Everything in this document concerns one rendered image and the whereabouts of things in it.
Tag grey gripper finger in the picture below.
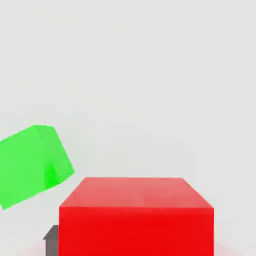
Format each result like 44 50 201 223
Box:
25 224 60 256

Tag small red cube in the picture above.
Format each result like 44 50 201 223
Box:
58 176 215 256

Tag small green cube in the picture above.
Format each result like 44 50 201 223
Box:
0 124 76 211

